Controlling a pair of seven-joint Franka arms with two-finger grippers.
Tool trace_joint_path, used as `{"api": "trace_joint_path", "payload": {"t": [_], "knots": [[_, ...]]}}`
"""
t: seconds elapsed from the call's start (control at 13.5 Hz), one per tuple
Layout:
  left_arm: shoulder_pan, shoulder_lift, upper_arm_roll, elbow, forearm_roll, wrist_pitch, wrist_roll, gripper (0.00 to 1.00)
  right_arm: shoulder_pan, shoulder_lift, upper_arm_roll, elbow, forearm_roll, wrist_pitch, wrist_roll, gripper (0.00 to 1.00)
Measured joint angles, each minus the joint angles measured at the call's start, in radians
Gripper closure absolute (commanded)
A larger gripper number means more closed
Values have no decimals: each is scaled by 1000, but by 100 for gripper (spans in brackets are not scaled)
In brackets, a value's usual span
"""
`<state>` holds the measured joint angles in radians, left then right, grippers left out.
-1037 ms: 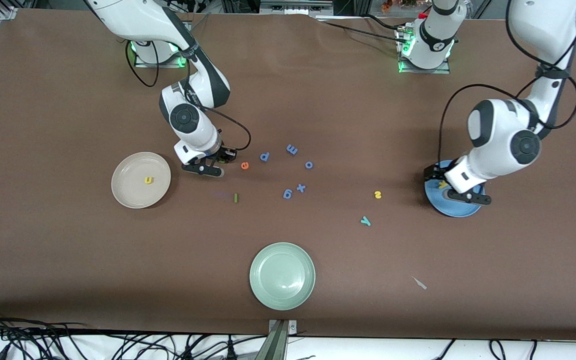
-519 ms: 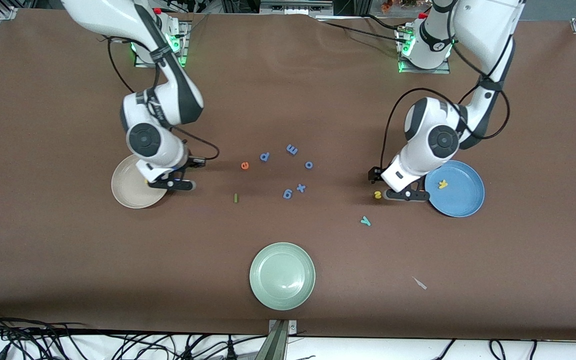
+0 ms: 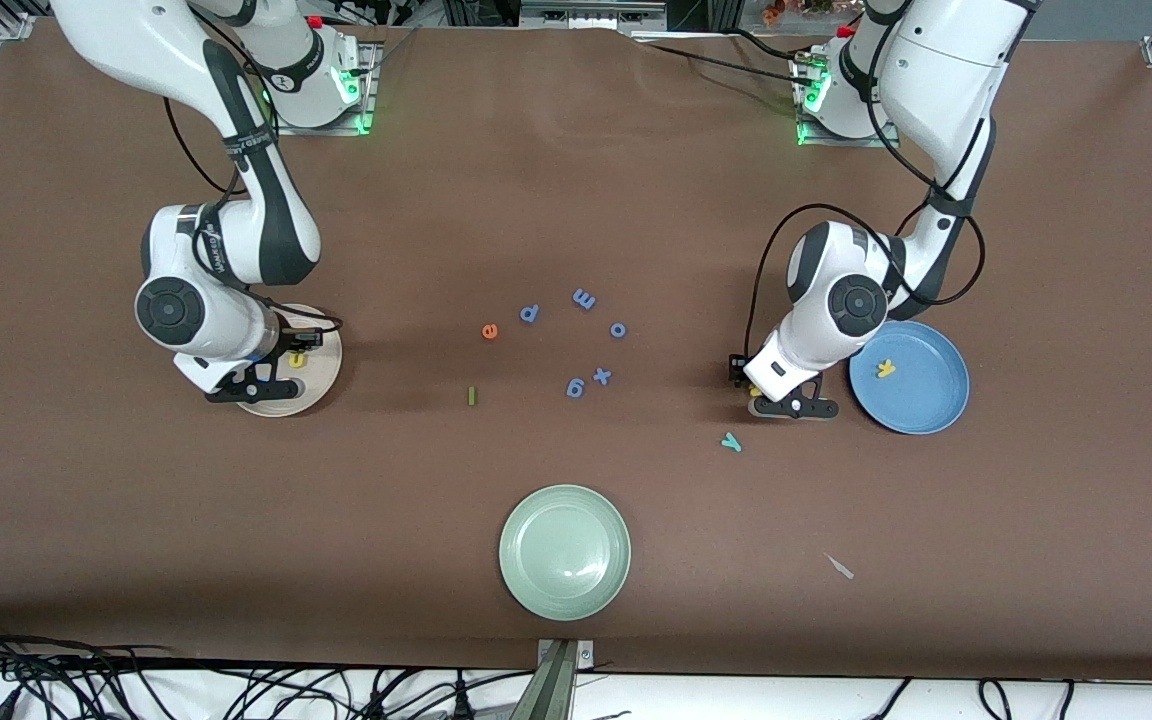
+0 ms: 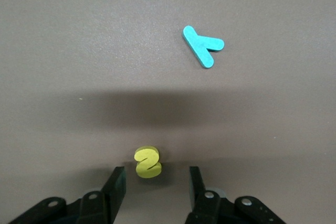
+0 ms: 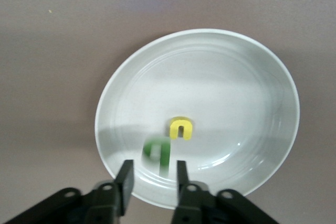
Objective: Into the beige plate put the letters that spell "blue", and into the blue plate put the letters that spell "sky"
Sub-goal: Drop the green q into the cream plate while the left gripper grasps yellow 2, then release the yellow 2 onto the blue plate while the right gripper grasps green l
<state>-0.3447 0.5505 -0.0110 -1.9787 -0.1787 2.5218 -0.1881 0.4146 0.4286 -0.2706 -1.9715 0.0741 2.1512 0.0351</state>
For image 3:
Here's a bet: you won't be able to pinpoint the metal mounting bracket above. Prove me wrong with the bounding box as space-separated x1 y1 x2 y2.
536 638 595 720

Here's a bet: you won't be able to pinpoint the orange flowers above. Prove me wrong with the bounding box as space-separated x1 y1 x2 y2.
762 0 839 23

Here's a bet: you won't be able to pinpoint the grey metal frame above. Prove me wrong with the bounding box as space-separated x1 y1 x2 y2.
519 0 669 31

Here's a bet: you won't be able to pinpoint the brown table cover sheet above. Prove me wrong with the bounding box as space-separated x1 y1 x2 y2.
0 18 1152 683

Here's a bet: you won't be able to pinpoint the beige plate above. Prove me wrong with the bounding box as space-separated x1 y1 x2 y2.
236 303 344 418

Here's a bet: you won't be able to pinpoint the blue plate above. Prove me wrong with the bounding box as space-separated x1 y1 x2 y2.
848 319 971 436

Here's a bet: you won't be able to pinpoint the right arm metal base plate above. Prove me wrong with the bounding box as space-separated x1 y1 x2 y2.
269 45 377 136

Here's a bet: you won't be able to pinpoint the pale green plate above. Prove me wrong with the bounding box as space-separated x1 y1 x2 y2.
498 484 632 622

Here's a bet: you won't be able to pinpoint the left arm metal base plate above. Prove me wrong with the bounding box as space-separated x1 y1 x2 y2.
796 55 903 149

